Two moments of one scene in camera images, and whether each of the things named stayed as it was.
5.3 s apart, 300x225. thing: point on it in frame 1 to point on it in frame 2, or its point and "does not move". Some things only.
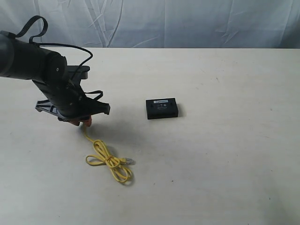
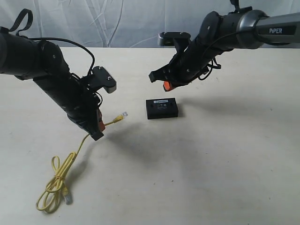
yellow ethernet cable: (117, 165) to (50, 198)
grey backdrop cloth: (201, 24) does not move
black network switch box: (161, 108) does not move
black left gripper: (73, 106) to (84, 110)
